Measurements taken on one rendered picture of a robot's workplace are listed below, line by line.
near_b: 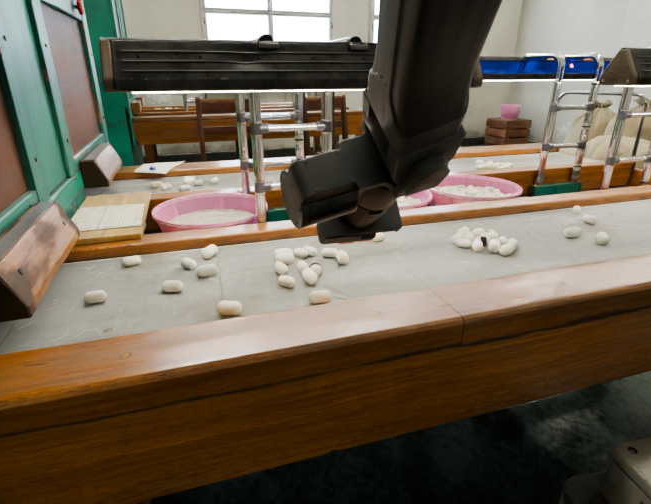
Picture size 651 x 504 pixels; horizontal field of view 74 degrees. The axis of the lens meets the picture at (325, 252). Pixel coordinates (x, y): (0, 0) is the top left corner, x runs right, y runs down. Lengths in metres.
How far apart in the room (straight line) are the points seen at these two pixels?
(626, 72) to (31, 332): 1.15
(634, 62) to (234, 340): 0.95
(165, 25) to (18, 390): 5.34
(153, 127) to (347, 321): 2.96
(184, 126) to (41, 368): 2.93
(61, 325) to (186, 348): 0.22
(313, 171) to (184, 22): 5.40
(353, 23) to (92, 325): 5.80
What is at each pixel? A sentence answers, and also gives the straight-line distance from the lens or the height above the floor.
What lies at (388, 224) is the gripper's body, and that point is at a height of 0.90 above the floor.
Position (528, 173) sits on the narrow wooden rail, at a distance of 1.61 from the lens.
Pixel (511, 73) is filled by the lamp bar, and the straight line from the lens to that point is 1.64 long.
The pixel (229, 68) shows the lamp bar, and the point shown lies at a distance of 0.72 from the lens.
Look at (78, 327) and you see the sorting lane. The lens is 0.70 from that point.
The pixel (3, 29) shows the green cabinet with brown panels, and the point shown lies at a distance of 0.95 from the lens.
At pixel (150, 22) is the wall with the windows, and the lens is 5.74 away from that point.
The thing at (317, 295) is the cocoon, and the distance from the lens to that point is 0.65.
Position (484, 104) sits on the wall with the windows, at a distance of 7.38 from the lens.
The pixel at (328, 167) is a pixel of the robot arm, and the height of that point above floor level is 0.99.
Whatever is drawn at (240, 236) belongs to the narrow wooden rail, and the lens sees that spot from 0.90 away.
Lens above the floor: 1.07
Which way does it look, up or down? 23 degrees down
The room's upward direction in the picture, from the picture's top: straight up
